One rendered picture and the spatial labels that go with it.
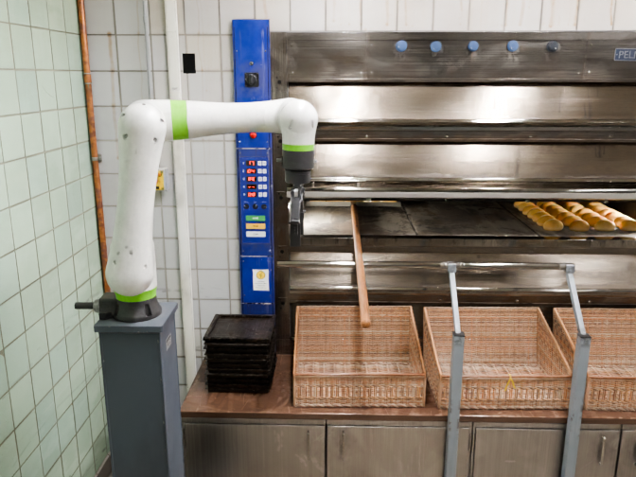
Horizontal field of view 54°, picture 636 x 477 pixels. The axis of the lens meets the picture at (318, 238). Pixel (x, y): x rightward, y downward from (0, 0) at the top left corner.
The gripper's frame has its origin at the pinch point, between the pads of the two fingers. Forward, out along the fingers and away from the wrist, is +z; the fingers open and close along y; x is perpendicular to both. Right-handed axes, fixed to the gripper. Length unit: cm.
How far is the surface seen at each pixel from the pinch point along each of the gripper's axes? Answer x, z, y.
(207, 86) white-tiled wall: -49, -40, -102
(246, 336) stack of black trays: -26, 64, -67
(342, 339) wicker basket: 15, 76, -95
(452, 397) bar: 59, 75, -43
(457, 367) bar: 60, 62, -43
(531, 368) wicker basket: 104, 85, -90
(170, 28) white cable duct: -64, -64, -100
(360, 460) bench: 24, 109, -48
